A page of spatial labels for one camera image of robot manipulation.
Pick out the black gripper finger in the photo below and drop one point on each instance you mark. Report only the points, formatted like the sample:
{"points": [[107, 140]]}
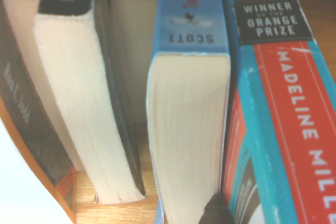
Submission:
{"points": [[216, 212]]}

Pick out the teal red paperback book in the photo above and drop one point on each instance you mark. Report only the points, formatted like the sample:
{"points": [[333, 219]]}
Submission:
{"points": [[275, 103]]}

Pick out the blue cover paperback book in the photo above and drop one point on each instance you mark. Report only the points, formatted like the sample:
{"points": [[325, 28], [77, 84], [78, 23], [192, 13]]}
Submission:
{"points": [[183, 129]]}

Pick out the thick cream pages paperback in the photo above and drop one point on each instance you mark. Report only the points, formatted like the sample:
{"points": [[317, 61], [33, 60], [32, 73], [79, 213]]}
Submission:
{"points": [[78, 103]]}

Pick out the dark spine paperback book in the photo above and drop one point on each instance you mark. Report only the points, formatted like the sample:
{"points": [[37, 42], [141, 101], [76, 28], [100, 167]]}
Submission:
{"points": [[131, 51]]}

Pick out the dark cover paperback book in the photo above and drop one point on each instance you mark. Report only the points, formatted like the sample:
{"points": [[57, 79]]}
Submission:
{"points": [[26, 134]]}

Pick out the black cover paperback book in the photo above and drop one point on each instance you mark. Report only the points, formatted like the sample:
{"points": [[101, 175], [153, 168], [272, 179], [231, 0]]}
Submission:
{"points": [[23, 37]]}

